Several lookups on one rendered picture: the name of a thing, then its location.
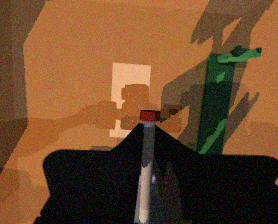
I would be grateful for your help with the grey pin with dark red head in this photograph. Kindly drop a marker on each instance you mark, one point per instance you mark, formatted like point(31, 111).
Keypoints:
point(150, 117)

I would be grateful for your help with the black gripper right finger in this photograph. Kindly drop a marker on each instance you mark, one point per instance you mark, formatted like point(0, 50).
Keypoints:
point(181, 174)

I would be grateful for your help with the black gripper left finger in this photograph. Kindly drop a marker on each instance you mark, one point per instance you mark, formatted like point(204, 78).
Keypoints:
point(93, 169)

